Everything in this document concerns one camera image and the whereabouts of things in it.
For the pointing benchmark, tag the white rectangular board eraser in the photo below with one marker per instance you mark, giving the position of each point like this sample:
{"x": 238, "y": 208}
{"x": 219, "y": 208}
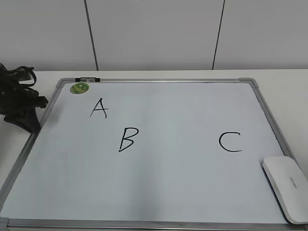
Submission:
{"x": 290, "y": 186}

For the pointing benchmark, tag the black and silver frame clip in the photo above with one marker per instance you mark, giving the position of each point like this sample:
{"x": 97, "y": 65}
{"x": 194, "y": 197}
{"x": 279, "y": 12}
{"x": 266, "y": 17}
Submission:
{"x": 87, "y": 79}

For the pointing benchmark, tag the round green magnet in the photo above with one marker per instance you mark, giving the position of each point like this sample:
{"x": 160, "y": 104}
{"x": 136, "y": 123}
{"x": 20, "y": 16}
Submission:
{"x": 79, "y": 88}

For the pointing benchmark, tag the aluminium framed whiteboard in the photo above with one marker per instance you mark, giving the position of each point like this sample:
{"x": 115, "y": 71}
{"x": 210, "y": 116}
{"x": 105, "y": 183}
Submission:
{"x": 149, "y": 155}

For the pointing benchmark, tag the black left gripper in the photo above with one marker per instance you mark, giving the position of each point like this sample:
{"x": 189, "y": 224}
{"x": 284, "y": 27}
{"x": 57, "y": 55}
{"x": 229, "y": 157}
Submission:
{"x": 18, "y": 99}

